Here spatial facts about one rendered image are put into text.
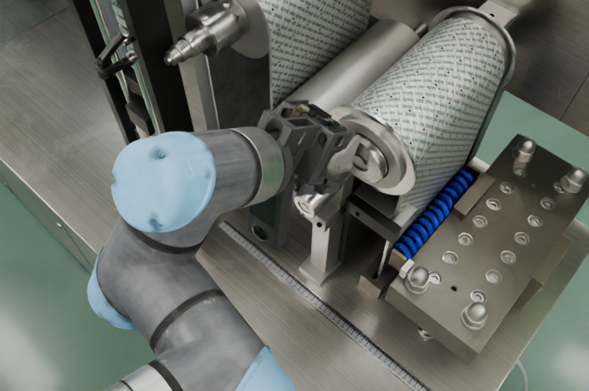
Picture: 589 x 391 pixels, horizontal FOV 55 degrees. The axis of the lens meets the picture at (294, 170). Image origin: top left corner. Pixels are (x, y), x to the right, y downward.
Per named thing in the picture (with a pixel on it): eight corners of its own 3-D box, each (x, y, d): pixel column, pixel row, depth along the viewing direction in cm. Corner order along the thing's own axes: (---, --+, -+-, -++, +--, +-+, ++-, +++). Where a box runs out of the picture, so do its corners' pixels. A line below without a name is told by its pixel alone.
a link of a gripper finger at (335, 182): (358, 178, 69) (320, 186, 61) (352, 188, 69) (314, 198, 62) (329, 156, 71) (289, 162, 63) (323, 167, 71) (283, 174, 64)
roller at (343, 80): (271, 143, 93) (268, 93, 83) (366, 59, 104) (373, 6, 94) (327, 183, 89) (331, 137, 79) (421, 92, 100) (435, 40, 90)
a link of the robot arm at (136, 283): (126, 376, 48) (180, 287, 44) (65, 280, 53) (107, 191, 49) (195, 348, 54) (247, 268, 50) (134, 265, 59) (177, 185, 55)
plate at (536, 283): (510, 302, 99) (532, 277, 90) (538, 263, 104) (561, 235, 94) (523, 312, 98) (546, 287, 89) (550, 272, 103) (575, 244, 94)
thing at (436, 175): (382, 252, 93) (400, 192, 77) (461, 164, 102) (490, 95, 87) (385, 254, 92) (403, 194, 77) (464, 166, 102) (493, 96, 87)
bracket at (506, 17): (465, 25, 86) (469, 15, 84) (486, 6, 88) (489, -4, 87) (494, 40, 84) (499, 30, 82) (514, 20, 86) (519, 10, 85)
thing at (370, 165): (371, 191, 77) (330, 155, 79) (379, 182, 78) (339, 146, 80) (389, 168, 71) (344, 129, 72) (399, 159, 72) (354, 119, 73)
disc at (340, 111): (322, 155, 84) (327, 86, 72) (325, 153, 85) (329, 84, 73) (405, 212, 79) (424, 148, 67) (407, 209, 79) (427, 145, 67)
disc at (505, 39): (420, 63, 95) (437, -10, 83) (422, 62, 95) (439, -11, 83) (498, 108, 89) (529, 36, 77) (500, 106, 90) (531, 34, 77)
